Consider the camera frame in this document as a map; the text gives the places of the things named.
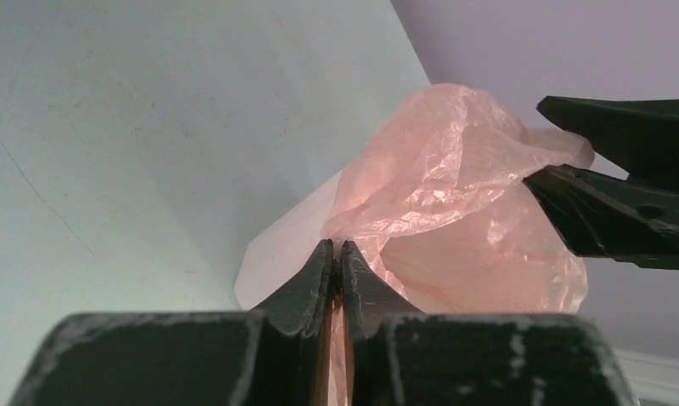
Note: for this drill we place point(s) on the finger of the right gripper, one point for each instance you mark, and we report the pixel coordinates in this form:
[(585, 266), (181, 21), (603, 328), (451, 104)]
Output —
[(598, 216), (638, 136)]

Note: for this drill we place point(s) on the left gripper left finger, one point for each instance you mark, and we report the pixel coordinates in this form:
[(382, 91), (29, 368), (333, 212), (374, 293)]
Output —
[(274, 354)]

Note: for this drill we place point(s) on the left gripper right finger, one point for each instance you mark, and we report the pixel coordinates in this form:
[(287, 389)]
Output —
[(398, 355)]

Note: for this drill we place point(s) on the pink plastic trash bag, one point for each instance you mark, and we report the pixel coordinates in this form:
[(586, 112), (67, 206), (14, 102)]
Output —
[(437, 206)]

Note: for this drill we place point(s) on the white trash bin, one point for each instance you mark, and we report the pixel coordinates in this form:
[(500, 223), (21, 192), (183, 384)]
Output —
[(278, 253)]

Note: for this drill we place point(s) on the aluminium frame rail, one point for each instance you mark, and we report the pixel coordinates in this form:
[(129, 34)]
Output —
[(653, 379)]

